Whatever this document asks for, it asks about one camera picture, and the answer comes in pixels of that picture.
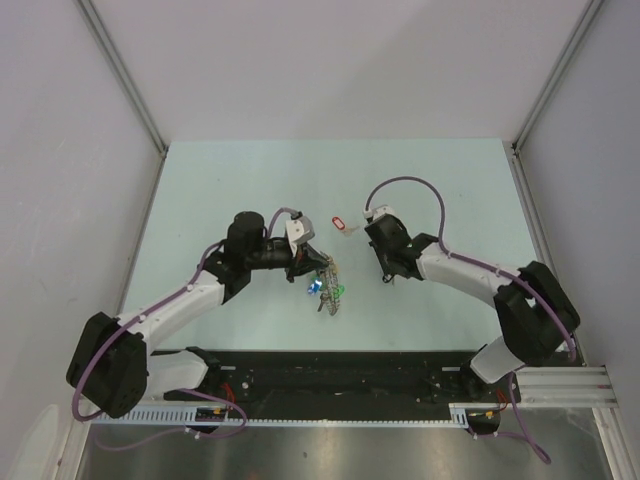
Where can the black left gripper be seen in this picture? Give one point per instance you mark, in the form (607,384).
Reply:
(306,260)

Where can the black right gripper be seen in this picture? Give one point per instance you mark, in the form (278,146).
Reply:
(388,271)

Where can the large keyring with many rings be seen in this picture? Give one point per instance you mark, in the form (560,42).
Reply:
(326,285)

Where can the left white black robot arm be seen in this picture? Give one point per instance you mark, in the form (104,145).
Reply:
(112,368)

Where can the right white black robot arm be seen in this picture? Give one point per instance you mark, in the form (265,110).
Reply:
(535,315)

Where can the key with red tag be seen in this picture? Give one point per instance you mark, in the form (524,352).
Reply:
(343,227)

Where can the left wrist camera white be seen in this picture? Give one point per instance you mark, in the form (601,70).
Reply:
(298,232)

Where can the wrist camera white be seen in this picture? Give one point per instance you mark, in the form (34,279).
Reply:
(372,214)
(298,232)

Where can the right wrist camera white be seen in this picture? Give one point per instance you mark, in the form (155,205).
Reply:
(372,214)

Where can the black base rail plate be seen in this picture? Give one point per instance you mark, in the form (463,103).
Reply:
(437,376)

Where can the slotted cable duct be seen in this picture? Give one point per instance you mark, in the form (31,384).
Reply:
(333,411)

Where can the aluminium frame post right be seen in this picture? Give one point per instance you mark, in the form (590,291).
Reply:
(578,35)

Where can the aluminium frame post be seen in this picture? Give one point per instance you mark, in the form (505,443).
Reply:
(578,35)
(113,57)

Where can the aluminium frame post left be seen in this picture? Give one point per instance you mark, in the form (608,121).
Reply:
(113,57)

